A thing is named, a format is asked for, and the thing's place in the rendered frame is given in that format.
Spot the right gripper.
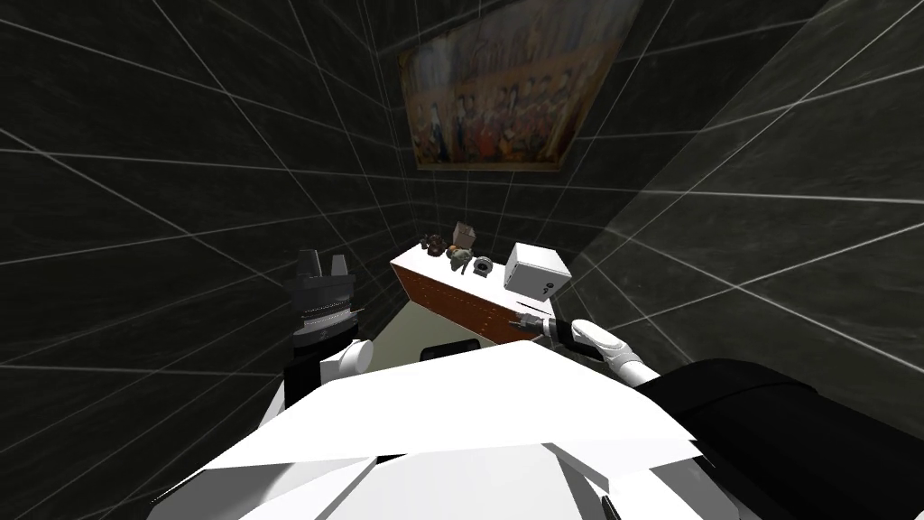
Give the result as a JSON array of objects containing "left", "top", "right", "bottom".
[{"left": 508, "top": 314, "right": 559, "bottom": 342}]

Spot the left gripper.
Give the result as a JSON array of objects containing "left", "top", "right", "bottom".
[{"left": 284, "top": 248, "right": 358, "bottom": 315}]

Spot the white box with keyhole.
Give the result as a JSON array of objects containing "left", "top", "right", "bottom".
[{"left": 503, "top": 242, "right": 573, "bottom": 303}]

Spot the brown cabinet with white top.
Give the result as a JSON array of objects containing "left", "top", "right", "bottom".
[{"left": 389, "top": 242, "right": 559, "bottom": 347}]

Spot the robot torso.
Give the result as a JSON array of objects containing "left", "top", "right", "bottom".
[{"left": 147, "top": 339, "right": 706, "bottom": 520}]

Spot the framed painting of people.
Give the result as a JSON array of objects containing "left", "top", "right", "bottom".
[{"left": 397, "top": 0, "right": 645, "bottom": 173}]

